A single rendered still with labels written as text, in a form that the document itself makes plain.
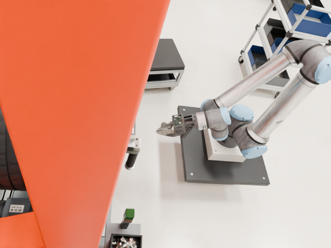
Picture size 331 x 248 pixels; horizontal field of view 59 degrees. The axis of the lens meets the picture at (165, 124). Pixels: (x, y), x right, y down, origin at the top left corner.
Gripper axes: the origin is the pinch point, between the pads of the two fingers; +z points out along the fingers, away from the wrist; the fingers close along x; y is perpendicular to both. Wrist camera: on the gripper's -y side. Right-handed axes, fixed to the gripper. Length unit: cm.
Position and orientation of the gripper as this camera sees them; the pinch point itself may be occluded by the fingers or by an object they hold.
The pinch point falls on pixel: (158, 132)
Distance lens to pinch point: 153.0
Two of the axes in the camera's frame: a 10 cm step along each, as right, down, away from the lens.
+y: -1.9, -5.3, -8.3
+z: -9.8, 2.0, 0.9
